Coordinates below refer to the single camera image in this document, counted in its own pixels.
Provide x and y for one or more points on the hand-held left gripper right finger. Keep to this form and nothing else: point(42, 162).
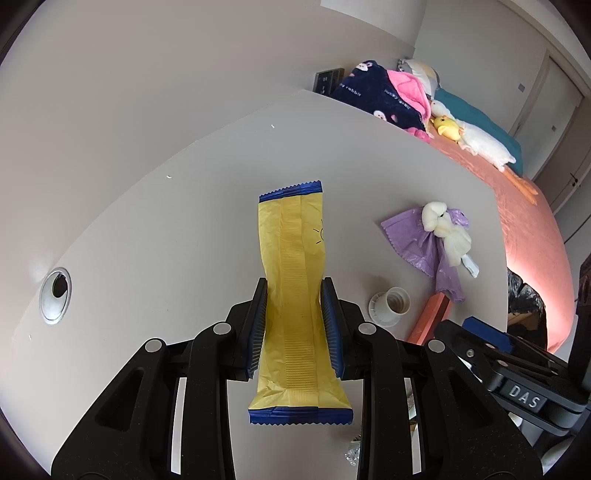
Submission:
point(331, 323)

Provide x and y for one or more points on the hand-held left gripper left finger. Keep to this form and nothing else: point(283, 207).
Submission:
point(258, 323)

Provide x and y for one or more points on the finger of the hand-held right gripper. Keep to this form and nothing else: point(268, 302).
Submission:
point(455, 337)
point(489, 333)

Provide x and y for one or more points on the trash bin with black bag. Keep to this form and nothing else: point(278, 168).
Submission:
point(521, 295)

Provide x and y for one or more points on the yellow snack wrapper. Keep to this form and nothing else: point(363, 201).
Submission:
point(295, 258)

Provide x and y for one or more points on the orange cardboard box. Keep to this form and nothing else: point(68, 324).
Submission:
point(429, 318)

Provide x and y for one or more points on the small white plastic cup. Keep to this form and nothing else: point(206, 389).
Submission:
point(383, 314)

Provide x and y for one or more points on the small white plastic tab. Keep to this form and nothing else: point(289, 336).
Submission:
point(471, 267)

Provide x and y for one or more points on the bed with pink sheet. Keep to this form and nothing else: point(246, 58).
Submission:
point(531, 240)

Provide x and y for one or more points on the purple plastic bag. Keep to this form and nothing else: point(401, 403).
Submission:
point(415, 240)

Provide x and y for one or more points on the crumpled silver wrapper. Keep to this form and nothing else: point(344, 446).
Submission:
point(353, 452)

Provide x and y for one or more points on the white goose plush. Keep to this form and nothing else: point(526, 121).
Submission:
point(485, 143)

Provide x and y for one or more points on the yellow duck plush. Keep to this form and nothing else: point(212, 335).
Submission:
point(445, 125)

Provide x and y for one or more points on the teal pillow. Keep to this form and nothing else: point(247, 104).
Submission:
point(471, 113)

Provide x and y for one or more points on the navy printed blanket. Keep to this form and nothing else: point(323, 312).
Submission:
point(369, 92)

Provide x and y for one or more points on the white door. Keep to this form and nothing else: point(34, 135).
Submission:
point(549, 101)

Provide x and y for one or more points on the pink fleece blanket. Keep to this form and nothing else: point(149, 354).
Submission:
point(406, 85)

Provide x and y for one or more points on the checkered pillow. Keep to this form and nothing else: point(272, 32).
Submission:
point(425, 71)

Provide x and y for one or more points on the black wall socket panel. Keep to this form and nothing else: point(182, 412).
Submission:
point(325, 83)

